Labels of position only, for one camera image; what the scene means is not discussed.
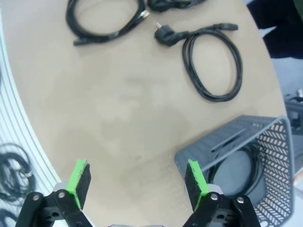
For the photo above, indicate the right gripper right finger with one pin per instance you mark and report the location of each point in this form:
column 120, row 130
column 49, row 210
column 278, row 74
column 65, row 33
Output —
column 196, row 189

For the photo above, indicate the person in dark green sweater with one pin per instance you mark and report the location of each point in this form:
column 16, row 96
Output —
column 279, row 28

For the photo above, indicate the white ribbed base platform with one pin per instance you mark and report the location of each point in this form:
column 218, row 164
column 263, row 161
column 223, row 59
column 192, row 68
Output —
column 14, row 118

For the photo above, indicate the grey plastic lattice basket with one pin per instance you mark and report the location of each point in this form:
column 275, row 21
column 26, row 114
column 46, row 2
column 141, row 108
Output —
column 236, row 132

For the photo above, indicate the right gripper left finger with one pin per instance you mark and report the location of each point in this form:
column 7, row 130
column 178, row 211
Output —
column 78, row 189

